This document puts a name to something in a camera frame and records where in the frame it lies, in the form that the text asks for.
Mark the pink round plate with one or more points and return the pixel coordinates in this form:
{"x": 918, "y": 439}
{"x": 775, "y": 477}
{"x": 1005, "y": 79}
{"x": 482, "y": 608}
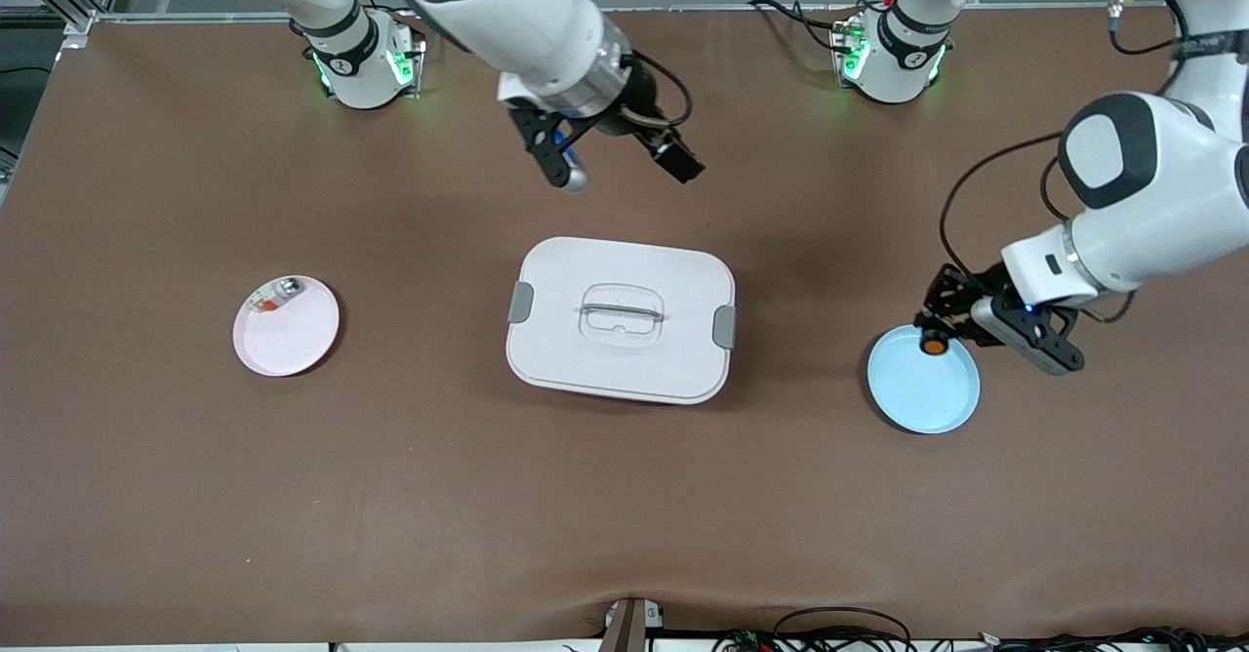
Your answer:
{"x": 288, "y": 340}

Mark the metal table edge rail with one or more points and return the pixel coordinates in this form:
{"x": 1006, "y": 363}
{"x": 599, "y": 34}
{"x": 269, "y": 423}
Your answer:
{"x": 761, "y": 11}

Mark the white lidded storage box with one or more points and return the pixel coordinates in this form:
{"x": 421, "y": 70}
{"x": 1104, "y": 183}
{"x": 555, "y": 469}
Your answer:
{"x": 624, "y": 359}

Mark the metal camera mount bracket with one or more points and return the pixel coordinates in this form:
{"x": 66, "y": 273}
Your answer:
{"x": 629, "y": 628}

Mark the white green push-button switch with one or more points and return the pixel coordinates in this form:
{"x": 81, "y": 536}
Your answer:
{"x": 278, "y": 296}

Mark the aluminium frame profile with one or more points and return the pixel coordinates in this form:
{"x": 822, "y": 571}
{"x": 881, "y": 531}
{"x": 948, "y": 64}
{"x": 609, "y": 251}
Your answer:
{"x": 76, "y": 22}

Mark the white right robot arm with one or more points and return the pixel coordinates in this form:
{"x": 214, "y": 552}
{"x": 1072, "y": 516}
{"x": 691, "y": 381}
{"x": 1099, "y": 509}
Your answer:
{"x": 507, "y": 8}

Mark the orange black push-button switch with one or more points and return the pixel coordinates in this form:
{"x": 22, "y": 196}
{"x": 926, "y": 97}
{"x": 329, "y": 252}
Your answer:
{"x": 933, "y": 345}

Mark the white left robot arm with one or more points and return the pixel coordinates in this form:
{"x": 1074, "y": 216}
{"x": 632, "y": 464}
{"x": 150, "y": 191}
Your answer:
{"x": 1161, "y": 203}

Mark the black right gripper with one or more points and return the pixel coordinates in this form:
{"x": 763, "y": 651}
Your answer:
{"x": 639, "y": 105}

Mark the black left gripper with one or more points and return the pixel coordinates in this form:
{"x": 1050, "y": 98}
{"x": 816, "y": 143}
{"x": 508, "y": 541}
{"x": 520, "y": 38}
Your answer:
{"x": 961, "y": 293}

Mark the light blue round plate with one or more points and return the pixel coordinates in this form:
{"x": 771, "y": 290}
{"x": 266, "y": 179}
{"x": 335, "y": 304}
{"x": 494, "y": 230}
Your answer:
{"x": 922, "y": 393}

